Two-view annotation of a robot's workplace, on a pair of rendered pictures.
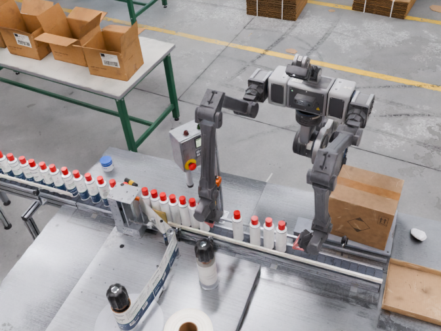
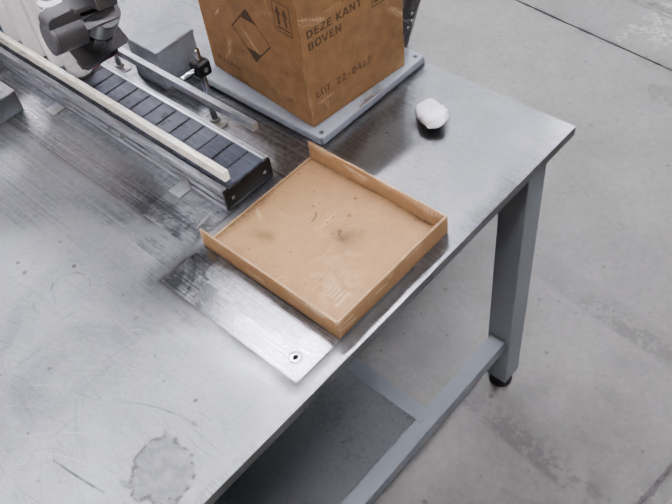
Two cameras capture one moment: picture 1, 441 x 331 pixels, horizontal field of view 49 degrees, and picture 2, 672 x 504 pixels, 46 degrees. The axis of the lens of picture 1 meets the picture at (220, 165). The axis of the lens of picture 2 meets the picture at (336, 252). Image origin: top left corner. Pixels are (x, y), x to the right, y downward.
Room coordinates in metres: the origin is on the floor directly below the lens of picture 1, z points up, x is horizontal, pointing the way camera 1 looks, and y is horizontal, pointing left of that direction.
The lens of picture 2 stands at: (0.35, -1.20, 1.78)
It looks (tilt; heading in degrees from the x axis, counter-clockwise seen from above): 49 degrees down; 24
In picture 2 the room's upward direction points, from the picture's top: 9 degrees counter-clockwise
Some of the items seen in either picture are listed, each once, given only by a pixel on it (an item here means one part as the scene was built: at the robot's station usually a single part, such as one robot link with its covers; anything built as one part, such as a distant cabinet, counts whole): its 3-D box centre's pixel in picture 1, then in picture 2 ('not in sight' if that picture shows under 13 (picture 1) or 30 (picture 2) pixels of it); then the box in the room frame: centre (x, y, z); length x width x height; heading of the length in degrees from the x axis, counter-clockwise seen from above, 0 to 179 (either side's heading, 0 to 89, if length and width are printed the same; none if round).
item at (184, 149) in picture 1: (192, 144); not in sight; (1.66, 0.12, 1.38); 0.17 x 0.10 x 0.19; 120
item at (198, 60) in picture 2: (342, 249); (197, 92); (1.34, -0.55, 0.91); 0.07 x 0.03 x 0.16; 155
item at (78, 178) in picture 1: (80, 184); not in sight; (1.87, 0.77, 0.98); 0.05 x 0.05 x 0.20
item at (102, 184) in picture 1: (104, 190); not in sight; (1.81, 0.63, 0.98); 0.05 x 0.05 x 0.20
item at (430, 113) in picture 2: (418, 234); (432, 112); (1.44, -0.96, 0.85); 0.08 x 0.07 x 0.04; 179
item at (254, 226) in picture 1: (254, 231); (20, 9); (1.44, -0.14, 0.98); 0.05 x 0.05 x 0.20
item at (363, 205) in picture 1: (363, 206); (298, 4); (1.53, -0.69, 0.99); 0.30 x 0.24 x 0.27; 61
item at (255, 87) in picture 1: (253, 94); not in sight; (1.91, -0.19, 1.45); 0.09 x 0.08 x 0.12; 59
